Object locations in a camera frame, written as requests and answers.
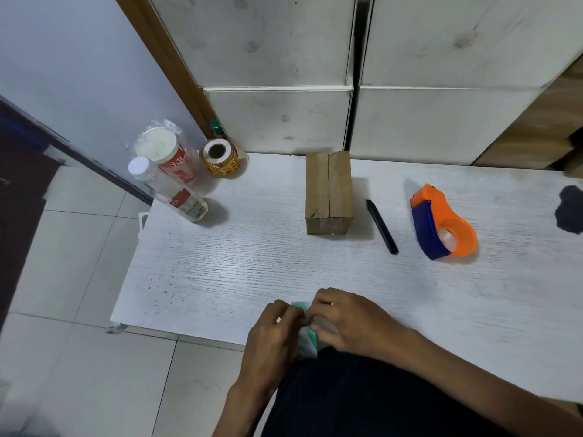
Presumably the brown wooden furniture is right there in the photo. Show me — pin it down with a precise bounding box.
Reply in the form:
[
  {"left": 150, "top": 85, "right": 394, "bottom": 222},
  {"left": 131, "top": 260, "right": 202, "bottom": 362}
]
[{"left": 473, "top": 53, "right": 583, "bottom": 179}]

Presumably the small white cabinet panel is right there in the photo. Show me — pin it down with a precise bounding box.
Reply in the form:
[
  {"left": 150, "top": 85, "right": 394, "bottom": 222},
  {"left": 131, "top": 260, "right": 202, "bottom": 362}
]
[
  {"left": 350, "top": 86, "right": 544, "bottom": 166},
  {"left": 203, "top": 85, "right": 354, "bottom": 155}
]

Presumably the brown wooden frame strip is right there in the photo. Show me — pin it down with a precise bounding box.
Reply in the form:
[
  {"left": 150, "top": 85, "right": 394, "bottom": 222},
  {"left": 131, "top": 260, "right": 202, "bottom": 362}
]
[{"left": 112, "top": 0, "right": 217, "bottom": 140}]

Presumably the clear bottle with white cap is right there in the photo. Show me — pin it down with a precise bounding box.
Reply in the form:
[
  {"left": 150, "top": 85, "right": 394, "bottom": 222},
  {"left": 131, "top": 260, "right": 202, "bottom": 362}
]
[{"left": 128, "top": 156, "right": 210, "bottom": 223}]

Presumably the large white cabinet panel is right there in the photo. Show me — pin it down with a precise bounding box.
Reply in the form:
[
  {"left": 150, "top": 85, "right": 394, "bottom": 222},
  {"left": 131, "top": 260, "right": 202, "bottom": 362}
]
[
  {"left": 361, "top": 0, "right": 583, "bottom": 90},
  {"left": 147, "top": 0, "right": 356, "bottom": 88}
]

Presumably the green and white packet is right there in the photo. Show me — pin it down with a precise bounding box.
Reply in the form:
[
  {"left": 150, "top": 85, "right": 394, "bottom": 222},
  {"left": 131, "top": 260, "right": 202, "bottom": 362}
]
[{"left": 291, "top": 301, "right": 340, "bottom": 361}]

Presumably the black patch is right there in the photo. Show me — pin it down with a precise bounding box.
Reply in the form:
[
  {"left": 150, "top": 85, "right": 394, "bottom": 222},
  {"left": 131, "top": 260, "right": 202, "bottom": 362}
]
[{"left": 554, "top": 185, "right": 583, "bottom": 235}]

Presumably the person's black clothing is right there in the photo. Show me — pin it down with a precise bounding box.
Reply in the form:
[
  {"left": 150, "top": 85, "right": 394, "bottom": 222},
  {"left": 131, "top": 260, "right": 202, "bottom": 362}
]
[{"left": 261, "top": 345, "right": 517, "bottom": 437}]

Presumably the person's right forearm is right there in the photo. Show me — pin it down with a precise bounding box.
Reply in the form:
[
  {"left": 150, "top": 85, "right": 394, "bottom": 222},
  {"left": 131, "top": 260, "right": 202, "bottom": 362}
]
[{"left": 393, "top": 328, "right": 583, "bottom": 437}]

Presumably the red and white wrapped cup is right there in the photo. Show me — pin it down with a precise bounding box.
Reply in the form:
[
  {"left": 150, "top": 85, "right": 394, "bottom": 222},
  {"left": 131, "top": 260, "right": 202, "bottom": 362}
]
[{"left": 133, "top": 119, "right": 199, "bottom": 186}]

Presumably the person's right hand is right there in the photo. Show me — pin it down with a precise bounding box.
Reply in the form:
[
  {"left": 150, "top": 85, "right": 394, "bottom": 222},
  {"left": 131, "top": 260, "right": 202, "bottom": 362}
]
[{"left": 305, "top": 288, "right": 411, "bottom": 365}]

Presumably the person's left hand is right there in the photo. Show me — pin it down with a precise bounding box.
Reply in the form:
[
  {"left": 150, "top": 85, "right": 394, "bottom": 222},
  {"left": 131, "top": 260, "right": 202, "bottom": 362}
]
[{"left": 234, "top": 300, "right": 308, "bottom": 397}]

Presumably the orange and blue tape dispenser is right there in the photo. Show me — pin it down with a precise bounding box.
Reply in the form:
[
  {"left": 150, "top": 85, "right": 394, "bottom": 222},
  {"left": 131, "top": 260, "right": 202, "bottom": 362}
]
[{"left": 410, "top": 184, "right": 478, "bottom": 261}]

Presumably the yellow and red label roll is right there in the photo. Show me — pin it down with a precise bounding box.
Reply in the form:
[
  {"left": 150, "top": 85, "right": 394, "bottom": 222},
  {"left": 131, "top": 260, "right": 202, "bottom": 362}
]
[{"left": 199, "top": 138, "right": 241, "bottom": 179}]

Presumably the black marker pen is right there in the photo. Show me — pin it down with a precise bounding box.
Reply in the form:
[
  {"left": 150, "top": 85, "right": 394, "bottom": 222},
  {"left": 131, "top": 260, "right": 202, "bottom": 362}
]
[{"left": 366, "top": 199, "right": 400, "bottom": 256}]

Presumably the dark door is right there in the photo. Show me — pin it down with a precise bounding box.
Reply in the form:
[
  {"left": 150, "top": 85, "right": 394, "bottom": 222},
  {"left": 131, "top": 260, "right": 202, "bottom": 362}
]
[{"left": 0, "top": 96, "right": 154, "bottom": 335}]

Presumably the brown cardboard box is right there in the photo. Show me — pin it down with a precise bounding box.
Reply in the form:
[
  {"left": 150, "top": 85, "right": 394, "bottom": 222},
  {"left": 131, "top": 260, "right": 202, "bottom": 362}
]
[{"left": 305, "top": 151, "right": 354, "bottom": 235}]

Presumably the person's left forearm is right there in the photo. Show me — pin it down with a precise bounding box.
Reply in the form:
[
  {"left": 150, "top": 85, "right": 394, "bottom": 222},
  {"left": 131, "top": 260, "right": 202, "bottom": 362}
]
[{"left": 212, "top": 383, "right": 278, "bottom": 437}]

